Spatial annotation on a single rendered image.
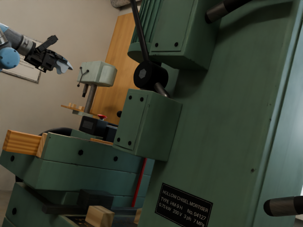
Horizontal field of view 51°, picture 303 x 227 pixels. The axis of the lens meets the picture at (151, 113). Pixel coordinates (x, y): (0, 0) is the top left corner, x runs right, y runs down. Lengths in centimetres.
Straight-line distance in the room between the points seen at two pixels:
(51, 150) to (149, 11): 43
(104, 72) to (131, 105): 247
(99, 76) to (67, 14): 117
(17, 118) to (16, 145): 318
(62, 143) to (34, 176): 8
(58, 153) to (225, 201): 34
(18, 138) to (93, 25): 358
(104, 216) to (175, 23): 39
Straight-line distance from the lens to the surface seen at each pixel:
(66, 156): 70
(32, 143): 70
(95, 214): 68
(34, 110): 391
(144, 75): 66
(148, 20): 85
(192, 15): 59
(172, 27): 61
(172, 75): 74
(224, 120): 58
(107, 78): 304
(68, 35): 405
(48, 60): 145
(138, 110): 58
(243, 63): 59
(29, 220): 81
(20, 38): 142
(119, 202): 82
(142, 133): 57
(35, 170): 69
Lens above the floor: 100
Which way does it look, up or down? 4 degrees up
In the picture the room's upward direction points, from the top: 15 degrees clockwise
